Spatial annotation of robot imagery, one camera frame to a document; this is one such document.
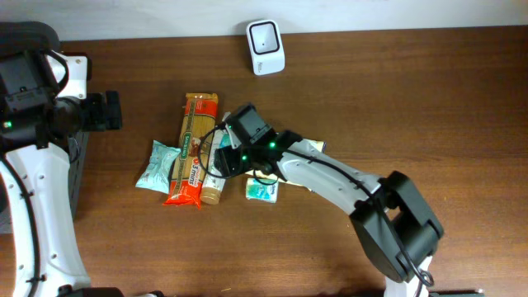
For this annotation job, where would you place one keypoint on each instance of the white cosmetic tube gold cap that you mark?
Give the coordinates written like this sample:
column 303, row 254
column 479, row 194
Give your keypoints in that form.
column 212, row 186

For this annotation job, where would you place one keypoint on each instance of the red spaghetti packet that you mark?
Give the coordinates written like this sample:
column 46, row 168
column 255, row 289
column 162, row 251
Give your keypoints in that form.
column 187, row 175

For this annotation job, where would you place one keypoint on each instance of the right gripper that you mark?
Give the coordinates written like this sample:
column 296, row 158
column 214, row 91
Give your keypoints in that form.
column 226, row 157

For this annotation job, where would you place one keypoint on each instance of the small teal tissue pack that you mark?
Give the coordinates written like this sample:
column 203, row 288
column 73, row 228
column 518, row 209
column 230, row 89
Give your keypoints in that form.
column 263, row 190

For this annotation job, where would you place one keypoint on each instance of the grey plastic basket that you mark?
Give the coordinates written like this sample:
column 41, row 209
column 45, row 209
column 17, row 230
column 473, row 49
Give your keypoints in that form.
column 77, row 145

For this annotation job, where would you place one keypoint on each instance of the light teal snack pouch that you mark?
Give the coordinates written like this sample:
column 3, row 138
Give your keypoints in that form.
column 157, row 174

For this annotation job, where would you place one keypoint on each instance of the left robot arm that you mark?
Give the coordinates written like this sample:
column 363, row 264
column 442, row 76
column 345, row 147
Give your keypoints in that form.
column 35, row 162

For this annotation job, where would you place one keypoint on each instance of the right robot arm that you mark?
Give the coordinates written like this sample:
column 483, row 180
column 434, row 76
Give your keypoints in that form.
column 397, row 229

